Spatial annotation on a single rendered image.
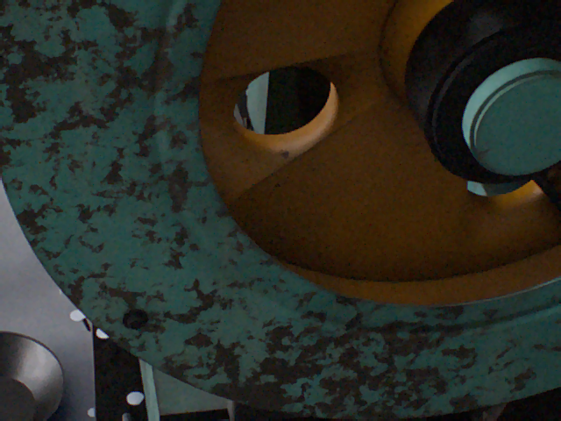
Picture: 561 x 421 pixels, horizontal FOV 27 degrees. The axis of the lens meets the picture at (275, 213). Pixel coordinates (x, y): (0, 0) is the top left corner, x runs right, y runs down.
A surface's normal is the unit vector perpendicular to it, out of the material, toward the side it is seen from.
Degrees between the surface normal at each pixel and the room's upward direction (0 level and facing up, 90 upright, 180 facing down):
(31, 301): 0
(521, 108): 90
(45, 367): 49
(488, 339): 90
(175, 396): 0
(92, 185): 90
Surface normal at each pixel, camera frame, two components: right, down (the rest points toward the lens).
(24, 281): 0.07, -0.77
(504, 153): 0.20, 0.63
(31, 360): -0.40, -0.15
